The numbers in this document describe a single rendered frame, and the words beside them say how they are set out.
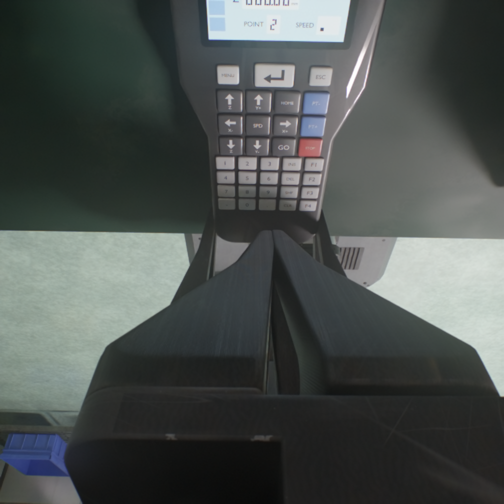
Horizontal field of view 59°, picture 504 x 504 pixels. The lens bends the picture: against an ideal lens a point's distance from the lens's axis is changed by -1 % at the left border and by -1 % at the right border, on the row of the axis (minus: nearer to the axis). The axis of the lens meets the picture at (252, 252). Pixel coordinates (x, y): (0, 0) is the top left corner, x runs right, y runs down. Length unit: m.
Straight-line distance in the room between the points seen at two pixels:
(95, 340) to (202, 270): 1.91
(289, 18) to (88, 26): 0.10
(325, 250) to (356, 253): 0.86
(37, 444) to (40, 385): 0.43
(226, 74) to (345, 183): 0.12
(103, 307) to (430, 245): 1.26
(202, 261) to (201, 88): 0.10
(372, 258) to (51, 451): 2.33
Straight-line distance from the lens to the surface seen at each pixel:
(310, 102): 0.22
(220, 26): 0.21
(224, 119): 0.23
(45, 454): 3.03
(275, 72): 0.22
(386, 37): 0.25
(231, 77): 0.22
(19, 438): 3.13
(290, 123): 0.23
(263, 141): 0.24
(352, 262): 1.16
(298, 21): 0.21
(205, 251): 0.27
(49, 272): 1.78
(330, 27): 0.21
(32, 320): 2.12
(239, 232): 0.28
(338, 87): 0.22
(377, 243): 1.12
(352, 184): 0.30
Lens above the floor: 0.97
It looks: 40 degrees down
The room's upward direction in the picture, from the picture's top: 179 degrees counter-clockwise
